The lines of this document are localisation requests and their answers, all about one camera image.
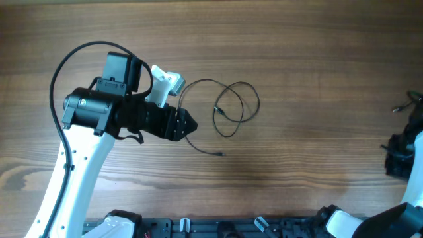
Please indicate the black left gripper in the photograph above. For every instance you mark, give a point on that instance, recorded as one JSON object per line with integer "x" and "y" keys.
{"x": 165, "y": 129}

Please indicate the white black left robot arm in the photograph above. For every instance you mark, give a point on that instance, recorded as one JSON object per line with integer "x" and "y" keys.
{"x": 128, "y": 94}

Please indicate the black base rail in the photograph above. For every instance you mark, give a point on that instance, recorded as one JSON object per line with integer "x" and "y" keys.
{"x": 204, "y": 228}

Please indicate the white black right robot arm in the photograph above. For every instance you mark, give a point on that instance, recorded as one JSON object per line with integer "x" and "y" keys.
{"x": 403, "y": 219}

